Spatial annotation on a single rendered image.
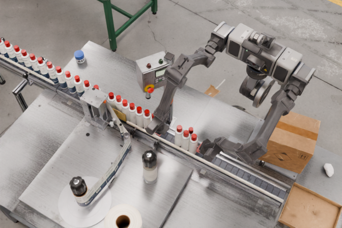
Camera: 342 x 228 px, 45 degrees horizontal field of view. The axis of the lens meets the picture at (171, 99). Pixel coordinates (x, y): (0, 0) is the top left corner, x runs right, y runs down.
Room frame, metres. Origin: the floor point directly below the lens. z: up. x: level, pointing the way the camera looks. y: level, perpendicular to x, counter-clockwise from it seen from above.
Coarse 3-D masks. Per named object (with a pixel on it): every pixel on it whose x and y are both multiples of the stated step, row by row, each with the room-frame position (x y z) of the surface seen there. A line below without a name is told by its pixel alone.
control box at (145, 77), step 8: (152, 56) 1.44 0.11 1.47; (160, 56) 1.44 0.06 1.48; (136, 64) 1.39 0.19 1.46; (144, 64) 1.38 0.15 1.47; (152, 64) 1.38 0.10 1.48; (160, 64) 1.38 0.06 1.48; (168, 64) 1.39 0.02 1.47; (136, 72) 1.40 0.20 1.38; (144, 72) 1.33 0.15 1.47; (152, 72) 1.34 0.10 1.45; (144, 80) 1.32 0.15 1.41; (152, 80) 1.34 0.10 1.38; (144, 88) 1.32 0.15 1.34
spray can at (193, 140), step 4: (192, 136) 1.16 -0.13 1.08; (196, 136) 1.16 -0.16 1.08; (192, 140) 1.16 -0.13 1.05; (196, 140) 1.16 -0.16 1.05; (192, 144) 1.15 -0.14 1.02; (196, 144) 1.15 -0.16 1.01; (188, 148) 1.17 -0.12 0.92; (192, 148) 1.15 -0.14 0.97; (196, 148) 1.16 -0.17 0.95; (192, 152) 1.15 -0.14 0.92
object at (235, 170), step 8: (72, 96) 1.56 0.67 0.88; (120, 120) 1.38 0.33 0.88; (136, 128) 1.33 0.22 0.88; (152, 136) 1.27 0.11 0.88; (160, 136) 1.27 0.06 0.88; (168, 136) 1.27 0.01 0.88; (216, 160) 1.11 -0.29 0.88; (224, 168) 1.06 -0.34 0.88; (232, 168) 1.06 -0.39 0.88; (240, 168) 1.06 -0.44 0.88; (240, 176) 1.01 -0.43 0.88; (248, 176) 1.01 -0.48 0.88; (256, 184) 0.96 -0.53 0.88; (264, 184) 0.96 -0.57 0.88; (272, 192) 0.91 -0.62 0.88; (280, 192) 0.92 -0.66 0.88
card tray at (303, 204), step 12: (300, 192) 0.94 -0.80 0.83; (312, 192) 0.93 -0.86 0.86; (288, 204) 0.86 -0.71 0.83; (300, 204) 0.86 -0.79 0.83; (312, 204) 0.87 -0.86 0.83; (324, 204) 0.87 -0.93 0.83; (336, 204) 0.86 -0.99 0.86; (288, 216) 0.79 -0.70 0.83; (300, 216) 0.79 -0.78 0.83; (312, 216) 0.79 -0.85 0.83; (324, 216) 0.79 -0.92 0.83; (336, 216) 0.80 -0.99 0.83
